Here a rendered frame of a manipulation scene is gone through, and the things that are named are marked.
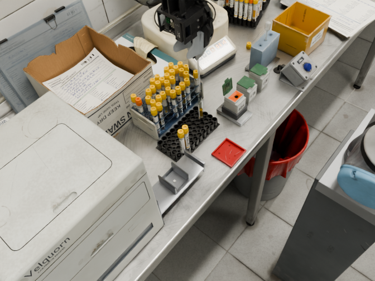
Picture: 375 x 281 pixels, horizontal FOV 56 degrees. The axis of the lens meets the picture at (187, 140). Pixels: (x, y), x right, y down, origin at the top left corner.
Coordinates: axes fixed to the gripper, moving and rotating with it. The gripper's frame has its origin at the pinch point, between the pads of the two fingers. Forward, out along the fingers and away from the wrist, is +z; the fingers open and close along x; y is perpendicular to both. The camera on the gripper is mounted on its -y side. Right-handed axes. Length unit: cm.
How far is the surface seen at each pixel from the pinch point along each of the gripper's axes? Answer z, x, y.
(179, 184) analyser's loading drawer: 22.1, 10.3, 20.3
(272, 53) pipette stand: 21.6, 2.0, -32.7
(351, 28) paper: 25, 14, -62
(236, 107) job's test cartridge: 20.1, 7.4, -6.6
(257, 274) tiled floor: 114, 30, 0
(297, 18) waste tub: 22, -1, -53
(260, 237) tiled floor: 114, 21, -15
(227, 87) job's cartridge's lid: 16.6, 2.7, -8.5
